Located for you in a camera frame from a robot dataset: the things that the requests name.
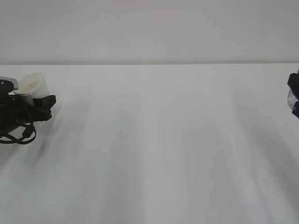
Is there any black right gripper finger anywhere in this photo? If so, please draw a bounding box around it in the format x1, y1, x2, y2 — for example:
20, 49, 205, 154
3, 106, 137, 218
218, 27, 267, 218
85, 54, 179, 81
287, 72, 299, 119

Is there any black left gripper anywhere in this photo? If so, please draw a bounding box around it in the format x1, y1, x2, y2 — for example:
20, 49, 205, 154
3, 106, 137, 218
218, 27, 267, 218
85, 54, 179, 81
0, 95, 56, 135

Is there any clear water bottle green label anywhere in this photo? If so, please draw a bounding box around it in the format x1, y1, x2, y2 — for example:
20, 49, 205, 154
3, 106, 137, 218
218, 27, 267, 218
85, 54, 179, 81
287, 67, 299, 110

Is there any white paper cup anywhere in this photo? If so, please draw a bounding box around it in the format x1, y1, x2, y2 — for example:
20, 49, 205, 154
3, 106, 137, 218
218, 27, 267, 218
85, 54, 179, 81
13, 72, 52, 122

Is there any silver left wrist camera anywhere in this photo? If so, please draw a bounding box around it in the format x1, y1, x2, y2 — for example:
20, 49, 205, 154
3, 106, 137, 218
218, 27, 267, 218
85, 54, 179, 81
0, 77, 19, 94

